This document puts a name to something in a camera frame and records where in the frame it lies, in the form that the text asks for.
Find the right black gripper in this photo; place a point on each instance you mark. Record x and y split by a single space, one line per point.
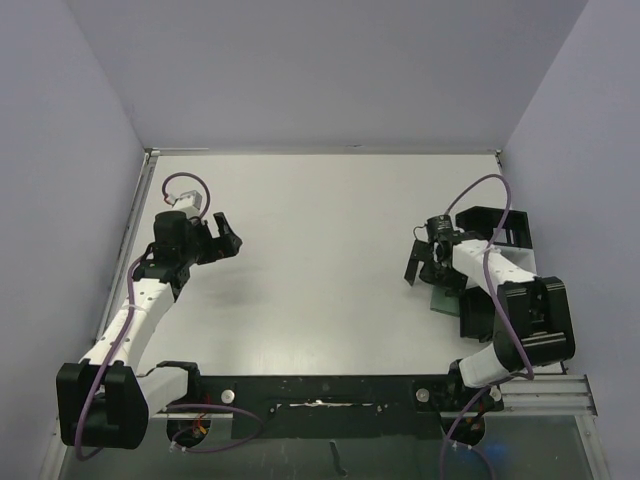
425 255

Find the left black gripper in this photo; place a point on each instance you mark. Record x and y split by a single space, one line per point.
215 242

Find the green card holder wallet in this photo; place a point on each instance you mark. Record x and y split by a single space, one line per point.
444 303

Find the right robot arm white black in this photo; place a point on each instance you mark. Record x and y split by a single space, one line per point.
522 319

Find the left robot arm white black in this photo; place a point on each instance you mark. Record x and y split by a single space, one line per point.
102 403

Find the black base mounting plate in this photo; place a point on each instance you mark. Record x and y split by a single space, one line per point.
240 408

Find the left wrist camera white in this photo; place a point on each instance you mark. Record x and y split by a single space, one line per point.
189 203

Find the aluminium left rail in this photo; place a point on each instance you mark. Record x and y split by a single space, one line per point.
125 255

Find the aluminium rail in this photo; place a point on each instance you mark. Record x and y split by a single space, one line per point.
549 395
125 255

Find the aluminium front rail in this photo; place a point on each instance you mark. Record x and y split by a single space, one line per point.
549 395

